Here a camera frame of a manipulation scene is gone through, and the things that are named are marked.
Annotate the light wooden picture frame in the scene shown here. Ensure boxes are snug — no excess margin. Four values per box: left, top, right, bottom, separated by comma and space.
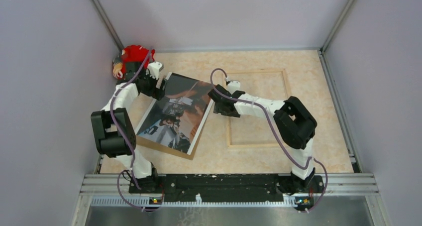
226, 69, 292, 148

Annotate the printed photo with white border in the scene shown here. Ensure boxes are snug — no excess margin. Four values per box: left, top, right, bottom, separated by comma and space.
135, 72, 214, 155

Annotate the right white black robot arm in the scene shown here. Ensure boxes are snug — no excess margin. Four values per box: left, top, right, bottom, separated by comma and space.
208, 85, 317, 192

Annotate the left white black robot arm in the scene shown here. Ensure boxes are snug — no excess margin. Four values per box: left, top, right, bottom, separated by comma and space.
91, 61, 166, 193

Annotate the red cloth doll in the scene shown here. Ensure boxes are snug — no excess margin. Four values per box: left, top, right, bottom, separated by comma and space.
112, 45, 149, 85

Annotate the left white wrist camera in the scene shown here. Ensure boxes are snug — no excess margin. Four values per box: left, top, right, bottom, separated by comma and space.
147, 61, 164, 80

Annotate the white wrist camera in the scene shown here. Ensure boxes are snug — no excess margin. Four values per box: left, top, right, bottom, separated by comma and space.
226, 80, 241, 94
147, 61, 164, 80

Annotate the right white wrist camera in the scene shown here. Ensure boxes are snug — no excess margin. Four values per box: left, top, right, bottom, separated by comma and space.
226, 80, 241, 94

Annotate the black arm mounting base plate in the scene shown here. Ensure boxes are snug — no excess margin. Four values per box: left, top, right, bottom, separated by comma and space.
128, 174, 324, 203

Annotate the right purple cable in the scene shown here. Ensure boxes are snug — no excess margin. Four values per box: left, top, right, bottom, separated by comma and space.
210, 68, 328, 213

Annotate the aluminium front rail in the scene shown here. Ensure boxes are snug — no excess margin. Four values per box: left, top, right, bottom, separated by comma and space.
72, 173, 390, 226

